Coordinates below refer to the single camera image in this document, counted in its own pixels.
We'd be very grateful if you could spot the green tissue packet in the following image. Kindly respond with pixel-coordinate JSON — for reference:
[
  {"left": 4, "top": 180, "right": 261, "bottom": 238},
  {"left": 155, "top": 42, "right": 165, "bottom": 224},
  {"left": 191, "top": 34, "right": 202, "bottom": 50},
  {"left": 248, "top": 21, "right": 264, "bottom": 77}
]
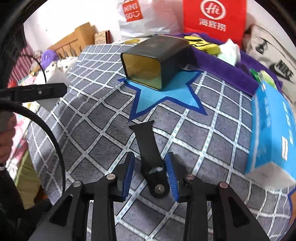
[{"left": 259, "top": 70, "right": 277, "bottom": 89}]

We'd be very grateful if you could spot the wooden bed headboard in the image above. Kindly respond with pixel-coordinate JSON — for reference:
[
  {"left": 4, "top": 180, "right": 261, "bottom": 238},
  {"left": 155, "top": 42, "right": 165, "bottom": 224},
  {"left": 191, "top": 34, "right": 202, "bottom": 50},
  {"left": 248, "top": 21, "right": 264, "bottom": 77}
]
[{"left": 48, "top": 22, "right": 95, "bottom": 59}]

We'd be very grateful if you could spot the white translucent card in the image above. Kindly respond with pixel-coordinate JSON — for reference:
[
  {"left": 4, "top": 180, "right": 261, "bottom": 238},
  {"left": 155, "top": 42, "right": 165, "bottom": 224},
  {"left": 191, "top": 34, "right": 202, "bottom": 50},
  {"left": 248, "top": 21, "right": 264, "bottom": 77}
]
[{"left": 37, "top": 69, "right": 70, "bottom": 112}]

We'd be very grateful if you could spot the grey checked tablecloth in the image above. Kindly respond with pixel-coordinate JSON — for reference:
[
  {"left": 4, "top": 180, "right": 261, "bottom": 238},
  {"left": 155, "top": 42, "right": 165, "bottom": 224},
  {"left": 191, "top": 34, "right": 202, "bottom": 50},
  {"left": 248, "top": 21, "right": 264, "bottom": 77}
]
[{"left": 38, "top": 44, "right": 290, "bottom": 240}]

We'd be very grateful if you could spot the mint green cloth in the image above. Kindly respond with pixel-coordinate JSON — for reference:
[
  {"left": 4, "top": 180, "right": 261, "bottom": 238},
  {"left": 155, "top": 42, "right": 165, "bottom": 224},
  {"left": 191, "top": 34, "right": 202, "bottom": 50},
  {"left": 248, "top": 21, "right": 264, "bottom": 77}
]
[{"left": 217, "top": 39, "right": 241, "bottom": 66}]

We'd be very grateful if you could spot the yellow mesh pouch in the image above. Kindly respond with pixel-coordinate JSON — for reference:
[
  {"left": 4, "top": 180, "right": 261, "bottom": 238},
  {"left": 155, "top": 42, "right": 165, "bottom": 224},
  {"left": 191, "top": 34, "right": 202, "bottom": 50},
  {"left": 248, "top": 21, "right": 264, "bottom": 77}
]
[{"left": 184, "top": 36, "right": 221, "bottom": 55}]

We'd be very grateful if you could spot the beige Nike bag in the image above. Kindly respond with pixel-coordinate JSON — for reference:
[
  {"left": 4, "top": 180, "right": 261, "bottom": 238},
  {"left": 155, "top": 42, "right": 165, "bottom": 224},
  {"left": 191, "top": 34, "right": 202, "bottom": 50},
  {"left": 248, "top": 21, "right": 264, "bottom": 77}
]
[{"left": 242, "top": 24, "right": 296, "bottom": 105}]

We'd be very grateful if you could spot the person left hand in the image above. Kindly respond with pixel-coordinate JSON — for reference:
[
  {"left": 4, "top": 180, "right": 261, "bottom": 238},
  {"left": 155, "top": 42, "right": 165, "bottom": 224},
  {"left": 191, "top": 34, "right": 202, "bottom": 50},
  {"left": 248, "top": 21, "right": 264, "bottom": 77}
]
[{"left": 0, "top": 114, "right": 16, "bottom": 165}]

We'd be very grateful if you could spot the patterned small book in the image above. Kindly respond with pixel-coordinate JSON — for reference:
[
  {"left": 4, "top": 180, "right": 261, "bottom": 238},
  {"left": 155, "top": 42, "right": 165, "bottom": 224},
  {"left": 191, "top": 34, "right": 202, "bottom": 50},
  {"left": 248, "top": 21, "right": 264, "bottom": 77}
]
[{"left": 93, "top": 30, "right": 114, "bottom": 45}]

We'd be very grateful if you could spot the purple fleece towel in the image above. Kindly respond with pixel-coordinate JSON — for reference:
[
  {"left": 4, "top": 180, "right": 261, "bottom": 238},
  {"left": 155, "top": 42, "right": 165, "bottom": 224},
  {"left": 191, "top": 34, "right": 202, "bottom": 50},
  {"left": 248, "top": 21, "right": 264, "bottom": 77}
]
[{"left": 162, "top": 32, "right": 285, "bottom": 96}]

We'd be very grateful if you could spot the green wet wipe packet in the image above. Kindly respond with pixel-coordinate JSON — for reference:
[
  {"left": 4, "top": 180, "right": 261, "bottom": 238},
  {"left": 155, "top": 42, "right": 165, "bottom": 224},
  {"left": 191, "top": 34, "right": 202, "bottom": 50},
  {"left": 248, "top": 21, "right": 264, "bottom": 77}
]
[{"left": 249, "top": 68, "right": 262, "bottom": 84}]

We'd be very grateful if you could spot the black cable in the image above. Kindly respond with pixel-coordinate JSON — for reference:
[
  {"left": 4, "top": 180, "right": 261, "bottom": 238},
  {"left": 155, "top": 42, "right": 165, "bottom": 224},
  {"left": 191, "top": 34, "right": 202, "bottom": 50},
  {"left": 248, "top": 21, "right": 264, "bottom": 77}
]
[{"left": 0, "top": 54, "right": 67, "bottom": 195}]

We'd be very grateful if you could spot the white Miniso plastic bag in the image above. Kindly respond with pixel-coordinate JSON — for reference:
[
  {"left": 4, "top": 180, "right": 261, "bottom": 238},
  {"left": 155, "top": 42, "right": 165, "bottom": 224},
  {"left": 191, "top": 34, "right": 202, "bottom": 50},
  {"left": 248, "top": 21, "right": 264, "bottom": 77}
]
[{"left": 117, "top": 1, "right": 181, "bottom": 38}]

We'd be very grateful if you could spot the blue tissue pack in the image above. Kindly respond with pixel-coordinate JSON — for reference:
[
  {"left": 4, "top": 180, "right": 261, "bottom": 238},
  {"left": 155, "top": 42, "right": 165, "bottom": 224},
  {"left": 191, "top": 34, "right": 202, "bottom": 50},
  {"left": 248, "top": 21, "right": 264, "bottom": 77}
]
[{"left": 245, "top": 82, "right": 295, "bottom": 190}]

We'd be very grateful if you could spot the red Haidilao paper bag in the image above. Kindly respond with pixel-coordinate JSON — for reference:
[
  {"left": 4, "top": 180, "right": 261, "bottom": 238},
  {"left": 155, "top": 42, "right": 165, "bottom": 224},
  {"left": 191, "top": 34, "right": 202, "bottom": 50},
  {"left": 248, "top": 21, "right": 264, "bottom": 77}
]
[{"left": 183, "top": 0, "right": 247, "bottom": 45}]

